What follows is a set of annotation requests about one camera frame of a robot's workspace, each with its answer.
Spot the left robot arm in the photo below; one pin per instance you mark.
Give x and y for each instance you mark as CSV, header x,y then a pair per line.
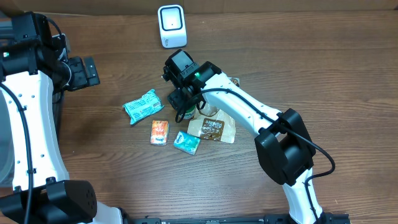
x,y
35,66

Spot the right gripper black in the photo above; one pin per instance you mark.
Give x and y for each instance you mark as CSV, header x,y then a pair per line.
x,y
179,101

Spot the orange white small box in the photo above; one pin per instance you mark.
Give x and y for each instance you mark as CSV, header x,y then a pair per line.
x,y
159,133

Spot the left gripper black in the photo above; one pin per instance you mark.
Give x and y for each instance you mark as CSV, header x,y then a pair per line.
x,y
83,78

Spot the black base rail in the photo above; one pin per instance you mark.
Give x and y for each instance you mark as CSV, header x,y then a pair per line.
x,y
327,218

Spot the white barcode scanner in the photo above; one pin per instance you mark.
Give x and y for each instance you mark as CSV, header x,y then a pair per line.
x,y
173,33

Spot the green lid jar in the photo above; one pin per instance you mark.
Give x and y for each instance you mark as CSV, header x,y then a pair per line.
x,y
190,112

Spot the teal snack packet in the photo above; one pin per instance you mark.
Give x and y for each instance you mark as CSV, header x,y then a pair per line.
x,y
147,105

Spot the grey plastic shopping basket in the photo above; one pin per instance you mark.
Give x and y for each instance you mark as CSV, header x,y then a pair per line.
x,y
7,153

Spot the teal Kleenex tissue pack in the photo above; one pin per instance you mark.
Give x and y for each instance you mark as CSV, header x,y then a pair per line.
x,y
186,143

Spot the brown white snack bag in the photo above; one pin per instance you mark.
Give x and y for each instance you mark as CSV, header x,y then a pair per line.
x,y
212,123

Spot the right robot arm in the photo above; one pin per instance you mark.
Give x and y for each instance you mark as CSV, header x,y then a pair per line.
x,y
284,147

